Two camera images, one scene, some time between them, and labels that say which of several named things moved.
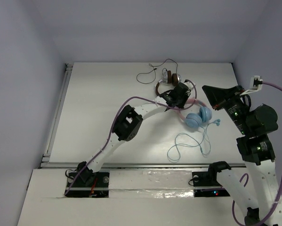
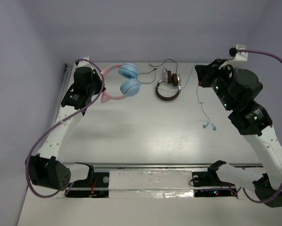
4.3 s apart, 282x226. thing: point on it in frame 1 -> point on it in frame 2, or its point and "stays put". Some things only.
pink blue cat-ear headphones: [195, 120] -> [130, 87]
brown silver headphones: [168, 78] stays put
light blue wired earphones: [217, 122] -> [206, 120]
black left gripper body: [181, 89] -> [96, 85]
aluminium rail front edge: [141, 165] stays put
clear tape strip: [147, 184] stays put
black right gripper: [215, 95] -> [205, 73]
